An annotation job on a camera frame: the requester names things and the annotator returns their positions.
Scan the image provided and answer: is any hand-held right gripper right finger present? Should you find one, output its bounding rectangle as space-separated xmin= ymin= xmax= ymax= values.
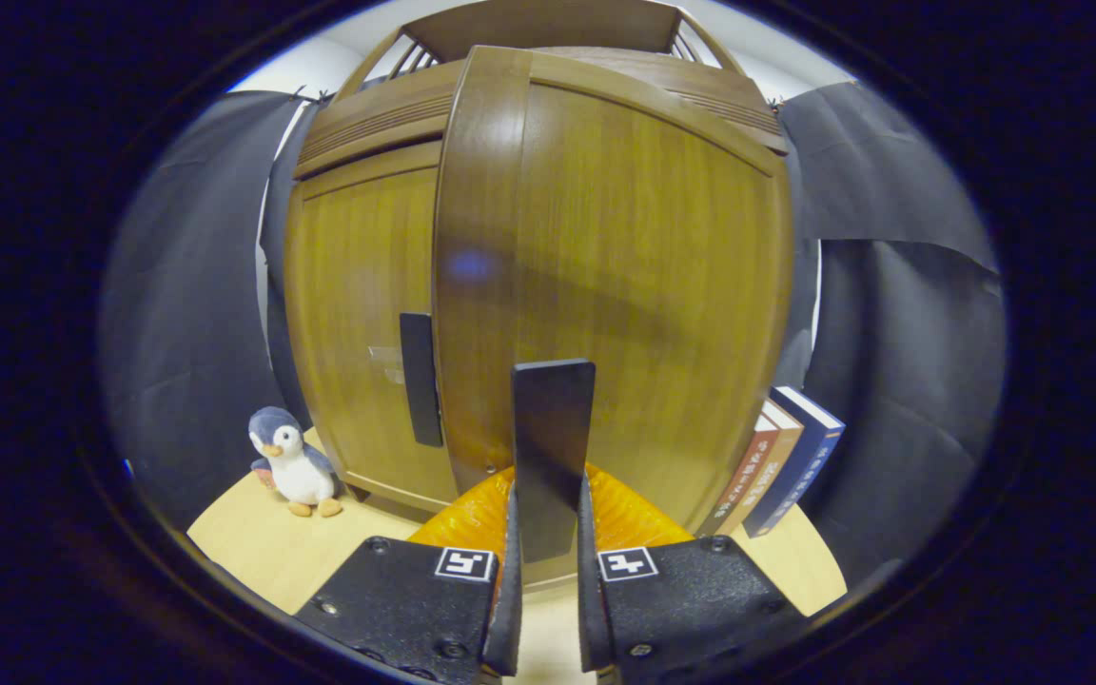
xmin=575 ymin=463 xmax=808 ymax=685

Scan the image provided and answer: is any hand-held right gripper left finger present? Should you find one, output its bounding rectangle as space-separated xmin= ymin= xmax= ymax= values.
xmin=293 ymin=464 xmax=524 ymax=685

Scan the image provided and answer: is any wooden cabinet door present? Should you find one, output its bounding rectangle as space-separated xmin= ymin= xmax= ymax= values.
xmin=284 ymin=143 xmax=459 ymax=515
xmin=432 ymin=46 xmax=793 ymax=586

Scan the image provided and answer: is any wooden double-door shoe cabinet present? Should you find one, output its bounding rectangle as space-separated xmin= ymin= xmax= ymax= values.
xmin=284 ymin=0 xmax=793 ymax=519

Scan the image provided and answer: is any red-brown book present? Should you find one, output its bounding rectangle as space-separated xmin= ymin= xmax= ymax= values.
xmin=700 ymin=414 xmax=782 ymax=536

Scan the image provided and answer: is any tan book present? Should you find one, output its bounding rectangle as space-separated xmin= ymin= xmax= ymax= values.
xmin=719 ymin=400 xmax=804 ymax=536

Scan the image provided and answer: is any penguin plush toy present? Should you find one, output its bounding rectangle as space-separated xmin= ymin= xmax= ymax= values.
xmin=246 ymin=406 xmax=344 ymax=519

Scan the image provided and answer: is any navy blue book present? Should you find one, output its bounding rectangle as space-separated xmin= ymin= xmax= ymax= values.
xmin=743 ymin=385 xmax=846 ymax=538

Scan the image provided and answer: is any black backdrop cloth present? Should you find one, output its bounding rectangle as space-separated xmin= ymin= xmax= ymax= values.
xmin=96 ymin=81 xmax=1010 ymax=591

